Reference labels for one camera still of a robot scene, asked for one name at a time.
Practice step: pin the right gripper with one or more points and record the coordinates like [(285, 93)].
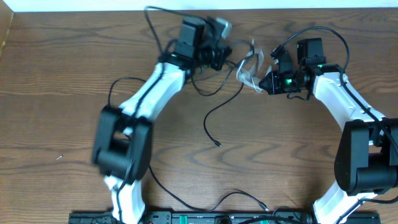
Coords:
[(273, 88)]

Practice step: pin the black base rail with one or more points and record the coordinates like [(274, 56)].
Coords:
[(167, 217)]

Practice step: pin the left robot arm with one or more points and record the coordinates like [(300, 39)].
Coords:
[(123, 141)]

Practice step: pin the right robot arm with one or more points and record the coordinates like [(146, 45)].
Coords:
[(366, 161)]

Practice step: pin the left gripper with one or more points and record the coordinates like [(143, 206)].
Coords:
[(222, 56)]

